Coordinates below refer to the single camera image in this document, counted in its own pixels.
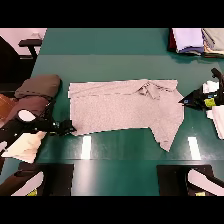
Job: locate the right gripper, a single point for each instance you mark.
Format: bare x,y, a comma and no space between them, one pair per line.
199,99

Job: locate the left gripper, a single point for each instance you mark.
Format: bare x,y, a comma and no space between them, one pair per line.
65,127

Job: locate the grey T-shirt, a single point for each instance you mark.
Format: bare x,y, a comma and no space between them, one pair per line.
116,108

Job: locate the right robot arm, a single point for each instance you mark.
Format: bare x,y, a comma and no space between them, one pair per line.
218,121

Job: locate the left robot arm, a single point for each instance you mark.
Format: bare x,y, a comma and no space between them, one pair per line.
23,146

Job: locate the dark brown garment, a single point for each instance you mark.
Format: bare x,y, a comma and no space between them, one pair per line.
31,105

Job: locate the grey-brown garment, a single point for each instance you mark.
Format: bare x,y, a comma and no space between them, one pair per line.
40,86

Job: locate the lavender garment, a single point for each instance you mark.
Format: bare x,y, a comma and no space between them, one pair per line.
188,38

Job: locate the dark red garment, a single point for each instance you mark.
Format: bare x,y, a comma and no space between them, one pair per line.
171,41

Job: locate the grey garment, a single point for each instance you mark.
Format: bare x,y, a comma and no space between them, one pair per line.
215,36

